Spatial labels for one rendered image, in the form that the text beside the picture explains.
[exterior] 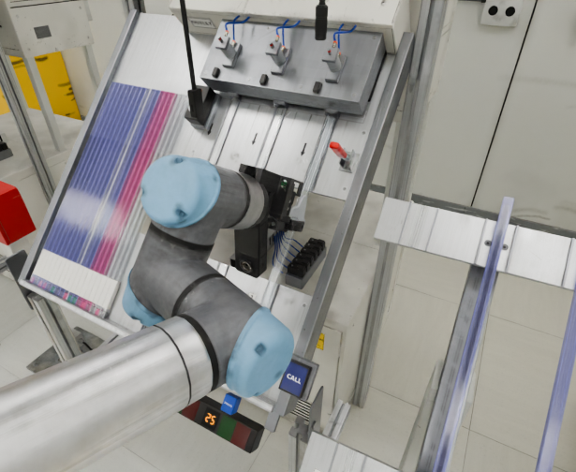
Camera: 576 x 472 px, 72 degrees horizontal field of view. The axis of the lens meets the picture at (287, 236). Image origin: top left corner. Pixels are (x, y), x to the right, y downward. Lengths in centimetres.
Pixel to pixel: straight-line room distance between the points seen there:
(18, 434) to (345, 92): 64
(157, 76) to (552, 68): 181
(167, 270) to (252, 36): 56
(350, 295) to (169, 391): 77
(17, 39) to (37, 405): 169
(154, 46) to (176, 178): 71
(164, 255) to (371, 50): 51
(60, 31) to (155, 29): 91
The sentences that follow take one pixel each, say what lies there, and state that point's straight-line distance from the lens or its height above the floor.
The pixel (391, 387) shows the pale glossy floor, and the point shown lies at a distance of 166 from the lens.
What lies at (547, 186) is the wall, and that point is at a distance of 252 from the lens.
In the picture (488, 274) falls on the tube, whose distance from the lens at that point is 62.
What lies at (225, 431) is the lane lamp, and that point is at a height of 65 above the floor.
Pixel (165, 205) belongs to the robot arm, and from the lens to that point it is 42.
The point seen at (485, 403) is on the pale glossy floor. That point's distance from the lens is 173.
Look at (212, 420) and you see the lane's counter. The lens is 81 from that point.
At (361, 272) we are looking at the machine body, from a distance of 112.
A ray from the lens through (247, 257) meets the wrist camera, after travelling 61.
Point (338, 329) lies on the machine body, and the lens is 100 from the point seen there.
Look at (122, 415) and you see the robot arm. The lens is 33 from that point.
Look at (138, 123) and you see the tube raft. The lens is 100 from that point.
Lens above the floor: 135
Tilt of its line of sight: 36 degrees down
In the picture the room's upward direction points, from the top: straight up
